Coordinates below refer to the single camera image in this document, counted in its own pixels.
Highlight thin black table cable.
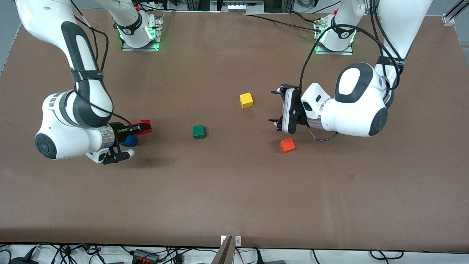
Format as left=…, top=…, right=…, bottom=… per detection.
left=244, top=14, right=324, bottom=32

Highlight grey power strip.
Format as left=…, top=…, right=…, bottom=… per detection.
left=226, top=2, right=265, bottom=14

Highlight red wooden block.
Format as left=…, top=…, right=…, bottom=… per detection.
left=133, top=120, right=153, bottom=136

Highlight black connector box orange levers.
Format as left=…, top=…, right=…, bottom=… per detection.
left=132, top=249, right=160, bottom=264

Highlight black looped floor cable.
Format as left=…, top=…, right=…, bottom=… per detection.
left=369, top=250, right=404, bottom=260

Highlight brown table cover sheet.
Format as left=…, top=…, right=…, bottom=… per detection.
left=0, top=8, right=469, bottom=253

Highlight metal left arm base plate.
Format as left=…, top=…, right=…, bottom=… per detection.
left=314, top=18, right=354, bottom=55

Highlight orange wooden block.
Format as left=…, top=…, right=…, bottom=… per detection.
left=280, top=138, right=296, bottom=154

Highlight brown wooden post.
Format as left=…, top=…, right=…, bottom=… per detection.
left=211, top=235, right=235, bottom=264

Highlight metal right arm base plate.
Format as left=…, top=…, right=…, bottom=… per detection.
left=121, top=16, right=162, bottom=52

